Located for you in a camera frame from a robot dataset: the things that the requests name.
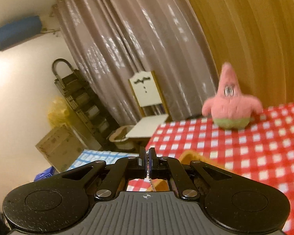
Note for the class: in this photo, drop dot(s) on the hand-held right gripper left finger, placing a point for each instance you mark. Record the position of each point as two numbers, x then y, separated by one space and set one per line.
142 161

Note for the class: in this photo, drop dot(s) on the pink starfish plush toy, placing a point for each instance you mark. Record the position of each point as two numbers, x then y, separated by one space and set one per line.
230 107

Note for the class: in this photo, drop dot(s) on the cardboard box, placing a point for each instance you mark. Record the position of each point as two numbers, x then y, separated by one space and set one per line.
58 146

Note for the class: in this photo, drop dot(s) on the golden plastic tray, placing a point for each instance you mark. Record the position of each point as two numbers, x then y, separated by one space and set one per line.
193 155

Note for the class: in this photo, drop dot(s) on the red checkered tablecloth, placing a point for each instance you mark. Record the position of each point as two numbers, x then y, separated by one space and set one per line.
259 151

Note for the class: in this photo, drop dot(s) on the grey patterned curtain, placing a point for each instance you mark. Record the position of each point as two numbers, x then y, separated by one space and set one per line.
125 29

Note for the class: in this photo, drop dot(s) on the dark folding step ladder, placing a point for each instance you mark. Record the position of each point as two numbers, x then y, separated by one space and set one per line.
83 98

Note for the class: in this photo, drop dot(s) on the white wooden chair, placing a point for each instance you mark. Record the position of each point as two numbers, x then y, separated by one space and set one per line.
144 90

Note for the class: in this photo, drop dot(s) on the blue plastic crate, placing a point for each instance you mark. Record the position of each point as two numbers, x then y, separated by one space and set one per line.
45 174

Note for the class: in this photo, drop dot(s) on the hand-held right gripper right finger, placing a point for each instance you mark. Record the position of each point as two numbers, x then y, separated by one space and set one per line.
152 161

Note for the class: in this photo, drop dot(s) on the blue covered air conditioner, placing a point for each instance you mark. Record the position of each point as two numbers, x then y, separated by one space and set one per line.
19 33

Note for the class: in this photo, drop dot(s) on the wooden door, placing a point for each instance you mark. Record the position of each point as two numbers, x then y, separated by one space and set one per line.
247 29

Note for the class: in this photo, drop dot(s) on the yellow plastic bag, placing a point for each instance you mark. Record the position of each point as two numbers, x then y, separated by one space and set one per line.
58 112

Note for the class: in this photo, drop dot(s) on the blue checkered cloth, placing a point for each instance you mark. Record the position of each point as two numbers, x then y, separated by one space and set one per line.
95 156

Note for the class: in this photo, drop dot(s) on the woven floor basket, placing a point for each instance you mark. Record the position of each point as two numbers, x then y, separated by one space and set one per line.
121 137

